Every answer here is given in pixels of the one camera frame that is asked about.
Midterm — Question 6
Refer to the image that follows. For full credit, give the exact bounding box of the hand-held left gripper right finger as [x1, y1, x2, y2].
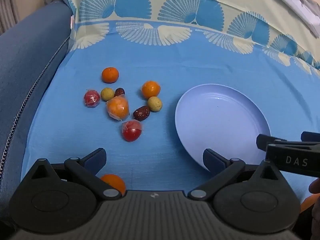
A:
[187, 148, 284, 202]

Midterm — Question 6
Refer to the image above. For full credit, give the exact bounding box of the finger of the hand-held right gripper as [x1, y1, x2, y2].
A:
[301, 131, 320, 143]
[256, 134, 320, 153]

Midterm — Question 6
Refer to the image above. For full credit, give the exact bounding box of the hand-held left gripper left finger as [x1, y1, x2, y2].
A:
[30, 148, 123, 201]

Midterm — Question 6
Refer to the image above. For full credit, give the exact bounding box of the light blue plate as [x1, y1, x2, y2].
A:
[174, 84, 272, 173]

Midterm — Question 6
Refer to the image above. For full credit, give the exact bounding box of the plastic-wrapped red tomato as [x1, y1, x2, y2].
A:
[121, 120, 145, 142]
[84, 89, 101, 108]

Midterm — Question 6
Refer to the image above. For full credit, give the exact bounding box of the plastic-wrapped orange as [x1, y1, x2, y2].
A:
[106, 95, 130, 121]

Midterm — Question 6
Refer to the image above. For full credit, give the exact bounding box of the bare orange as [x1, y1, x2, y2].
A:
[142, 80, 161, 99]
[100, 174, 126, 196]

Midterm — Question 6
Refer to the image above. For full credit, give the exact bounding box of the person's right hand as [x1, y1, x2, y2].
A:
[309, 177, 320, 201]

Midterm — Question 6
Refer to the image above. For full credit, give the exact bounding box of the round green fruit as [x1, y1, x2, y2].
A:
[147, 96, 163, 112]
[101, 87, 115, 101]

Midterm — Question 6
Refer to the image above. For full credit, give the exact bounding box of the small mandarin orange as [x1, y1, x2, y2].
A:
[101, 67, 119, 83]

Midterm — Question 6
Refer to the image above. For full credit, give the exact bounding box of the blue and cream printed blanket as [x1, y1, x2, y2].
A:
[21, 0, 320, 203]

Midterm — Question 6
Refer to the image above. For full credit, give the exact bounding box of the white cloth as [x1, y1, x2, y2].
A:
[255, 0, 320, 37]

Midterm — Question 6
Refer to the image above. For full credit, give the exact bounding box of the beige ribbed curtain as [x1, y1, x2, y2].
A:
[0, 0, 48, 34]

